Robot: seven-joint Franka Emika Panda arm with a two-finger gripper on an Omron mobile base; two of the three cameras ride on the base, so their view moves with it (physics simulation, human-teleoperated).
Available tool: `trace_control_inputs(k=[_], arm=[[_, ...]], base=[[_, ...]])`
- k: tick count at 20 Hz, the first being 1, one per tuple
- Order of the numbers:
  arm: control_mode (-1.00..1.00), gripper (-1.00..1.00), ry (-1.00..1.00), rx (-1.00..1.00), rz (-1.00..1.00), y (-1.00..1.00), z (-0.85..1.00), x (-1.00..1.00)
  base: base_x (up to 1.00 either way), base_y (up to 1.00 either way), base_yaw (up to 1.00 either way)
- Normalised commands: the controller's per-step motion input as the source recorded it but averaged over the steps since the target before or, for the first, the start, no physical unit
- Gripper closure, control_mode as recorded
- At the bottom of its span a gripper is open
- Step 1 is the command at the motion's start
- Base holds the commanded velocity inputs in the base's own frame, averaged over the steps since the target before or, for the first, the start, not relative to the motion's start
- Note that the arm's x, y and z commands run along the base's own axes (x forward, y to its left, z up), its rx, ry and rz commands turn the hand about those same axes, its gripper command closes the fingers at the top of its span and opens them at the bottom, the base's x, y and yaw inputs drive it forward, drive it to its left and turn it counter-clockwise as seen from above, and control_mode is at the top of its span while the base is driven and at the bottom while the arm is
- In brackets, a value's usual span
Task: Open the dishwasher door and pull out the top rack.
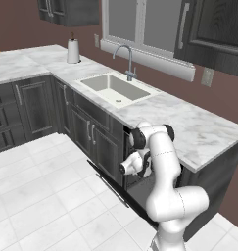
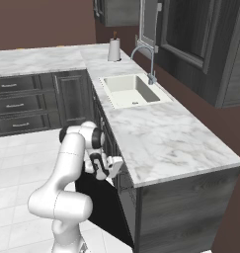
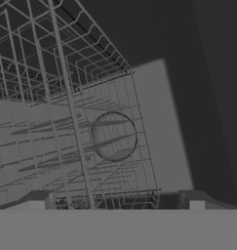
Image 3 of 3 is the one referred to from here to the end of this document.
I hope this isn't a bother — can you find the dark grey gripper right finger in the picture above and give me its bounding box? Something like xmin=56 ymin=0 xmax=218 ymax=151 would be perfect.
xmin=178 ymin=188 xmax=237 ymax=211

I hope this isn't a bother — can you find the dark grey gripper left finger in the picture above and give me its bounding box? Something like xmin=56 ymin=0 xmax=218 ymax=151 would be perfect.
xmin=0 ymin=188 xmax=58 ymax=211

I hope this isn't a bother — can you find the grey dishwasher door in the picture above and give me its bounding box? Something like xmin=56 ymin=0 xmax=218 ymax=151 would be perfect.
xmin=0 ymin=58 xmax=195 ymax=200

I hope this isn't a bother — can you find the dark grey dishwasher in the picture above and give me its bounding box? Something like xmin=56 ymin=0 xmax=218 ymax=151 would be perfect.
xmin=0 ymin=0 xmax=237 ymax=209

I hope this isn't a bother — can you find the grey wire dishwasher rack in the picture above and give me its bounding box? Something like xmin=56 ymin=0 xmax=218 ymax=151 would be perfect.
xmin=0 ymin=0 xmax=162 ymax=211

